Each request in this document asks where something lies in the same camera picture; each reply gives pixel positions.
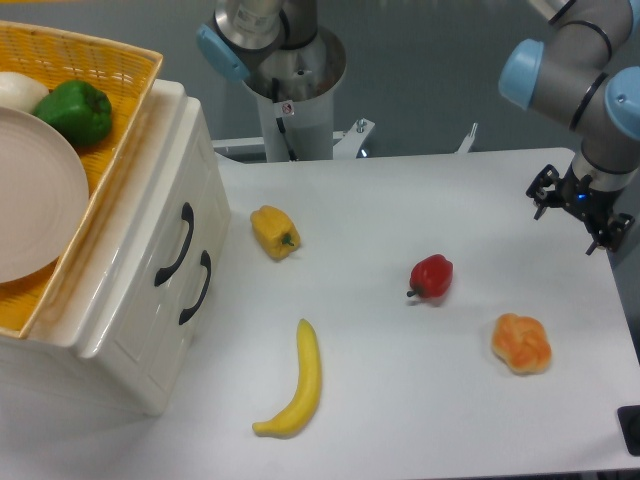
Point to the black top drawer handle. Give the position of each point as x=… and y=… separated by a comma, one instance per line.
x=173, y=245

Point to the white drawer cabinet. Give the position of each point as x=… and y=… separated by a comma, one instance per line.
x=49, y=359

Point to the pink plate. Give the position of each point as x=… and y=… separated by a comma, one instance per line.
x=44, y=194

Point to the white clamp post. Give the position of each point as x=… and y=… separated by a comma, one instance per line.
x=468, y=141

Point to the yellow wicker basket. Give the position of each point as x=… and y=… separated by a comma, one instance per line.
x=97, y=88

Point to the red bell pepper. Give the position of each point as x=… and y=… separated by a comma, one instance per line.
x=431, y=277

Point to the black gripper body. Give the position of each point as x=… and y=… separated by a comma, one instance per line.
x=591, y=206

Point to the green bell pepper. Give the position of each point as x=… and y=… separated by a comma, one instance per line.
x=77, y=110

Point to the yellow banana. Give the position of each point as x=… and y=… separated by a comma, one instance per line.
x=296, y=415

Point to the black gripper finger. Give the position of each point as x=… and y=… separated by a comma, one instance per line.
x=608, y=232
x=543, y=190

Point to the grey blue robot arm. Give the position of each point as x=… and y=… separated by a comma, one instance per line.
x=564, y=79

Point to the white drawer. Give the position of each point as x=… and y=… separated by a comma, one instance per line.
x=130, y=316

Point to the white round vegetable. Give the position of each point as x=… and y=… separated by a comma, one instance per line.
x=20, y=92

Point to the yellow bell pepper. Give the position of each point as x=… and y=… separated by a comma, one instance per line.
x=275, y=232

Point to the black device at table edge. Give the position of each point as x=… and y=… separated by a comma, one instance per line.
x=629, y=420

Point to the orange knotted bread roll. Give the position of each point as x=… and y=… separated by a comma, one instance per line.
x=521, y=343

